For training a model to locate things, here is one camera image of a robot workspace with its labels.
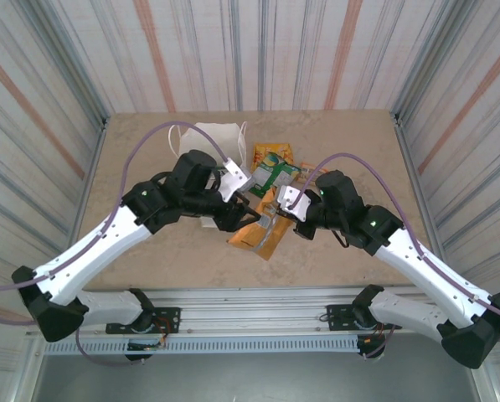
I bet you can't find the large orange snack bag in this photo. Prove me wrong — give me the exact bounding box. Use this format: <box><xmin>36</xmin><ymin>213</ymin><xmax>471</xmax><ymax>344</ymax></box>
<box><xmin>227</xmin><ymin>187</ymin><xmax>295</xmax><ymax>261</ymax></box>

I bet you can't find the green snack packet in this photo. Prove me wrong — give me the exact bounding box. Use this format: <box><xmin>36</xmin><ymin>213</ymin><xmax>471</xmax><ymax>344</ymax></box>
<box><xmin>249</xmin><ymin>153</ymin><xmax>303</xmax><ymax>198</ymax></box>

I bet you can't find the white printed paper bag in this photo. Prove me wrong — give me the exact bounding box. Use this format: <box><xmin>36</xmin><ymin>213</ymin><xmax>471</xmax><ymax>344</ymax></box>
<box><xmin>168</xmin><ymin>121</ymin><xmax>250</xmax><ymax>230</ymax></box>

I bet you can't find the small orange snack packet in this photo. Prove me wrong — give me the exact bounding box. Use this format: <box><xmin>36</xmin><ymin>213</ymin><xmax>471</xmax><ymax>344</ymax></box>
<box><xmin>298</xmin><ymin>162</ymin><xmax>331</xmax><ymax>185</ymax></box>

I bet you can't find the aluminium mounting rail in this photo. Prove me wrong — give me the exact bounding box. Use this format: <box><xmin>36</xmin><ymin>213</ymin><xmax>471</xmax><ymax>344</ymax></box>
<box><xmin>27</xmin><ymin>286</ymin><xmax>483</xmax><ymax>337</ymax></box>

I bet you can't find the slotted grey cable duct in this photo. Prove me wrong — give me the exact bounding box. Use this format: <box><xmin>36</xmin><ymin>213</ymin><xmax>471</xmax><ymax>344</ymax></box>
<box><xmin>43</xmin><ymin>337</ymin><xmax>360</xmax><ymax>356</ymax></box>

